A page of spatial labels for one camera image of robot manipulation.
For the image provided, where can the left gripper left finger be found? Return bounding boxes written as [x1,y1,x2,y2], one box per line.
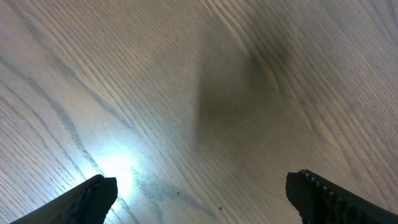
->
[11,174,118,224]

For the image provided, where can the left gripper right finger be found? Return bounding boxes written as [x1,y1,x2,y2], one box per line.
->
[285,169,397,224]

